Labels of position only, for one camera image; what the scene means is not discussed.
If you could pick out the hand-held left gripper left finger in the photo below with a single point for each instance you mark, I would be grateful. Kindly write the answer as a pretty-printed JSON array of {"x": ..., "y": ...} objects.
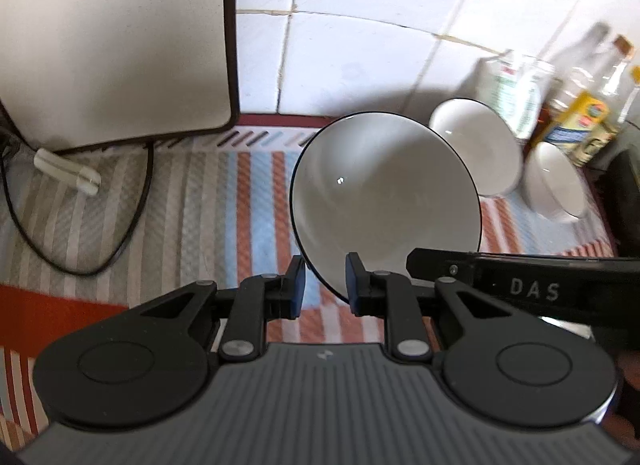
[{"x": 298, "y": 290}]

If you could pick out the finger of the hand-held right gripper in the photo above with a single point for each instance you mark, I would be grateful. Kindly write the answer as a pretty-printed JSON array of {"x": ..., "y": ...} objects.
[{"x": 435, "y": 262}]

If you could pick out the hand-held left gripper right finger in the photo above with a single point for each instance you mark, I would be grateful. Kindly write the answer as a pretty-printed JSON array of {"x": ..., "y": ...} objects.
[{"x": 354, "y": 290}]

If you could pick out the white ribbed bowl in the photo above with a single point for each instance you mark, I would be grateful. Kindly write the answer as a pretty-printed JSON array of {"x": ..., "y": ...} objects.
[
  {"x": 475, "y": 140},
  {"x": 552, "y": 180},
  {"x": 380, "y": 185}
]

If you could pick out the striped patterned tablecloth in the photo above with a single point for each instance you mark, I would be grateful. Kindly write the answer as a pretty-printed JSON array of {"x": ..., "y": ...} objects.
[{"x": 210, "y": 225}]

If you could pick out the yellow label cooking wine bottle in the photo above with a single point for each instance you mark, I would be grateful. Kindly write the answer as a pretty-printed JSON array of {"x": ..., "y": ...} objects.
[{"x": 582, "y": 115}]

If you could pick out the white plastic bag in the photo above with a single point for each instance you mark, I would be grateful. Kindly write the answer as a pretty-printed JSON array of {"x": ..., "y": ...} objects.
[{"x": 515, "y": 95}]

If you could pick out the clear vinegar bottle yellow cap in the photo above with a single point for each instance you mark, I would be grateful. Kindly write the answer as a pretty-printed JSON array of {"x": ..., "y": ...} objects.
[{"x": 627, "y": 90}]

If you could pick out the white power plug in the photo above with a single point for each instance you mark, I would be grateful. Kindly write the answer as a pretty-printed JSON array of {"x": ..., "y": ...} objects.
[{"x": 60, "y": 167}]

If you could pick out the white cutting board dark rim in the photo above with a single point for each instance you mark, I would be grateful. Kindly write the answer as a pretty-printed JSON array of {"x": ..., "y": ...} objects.
[{"x": 110, "y": 40}]

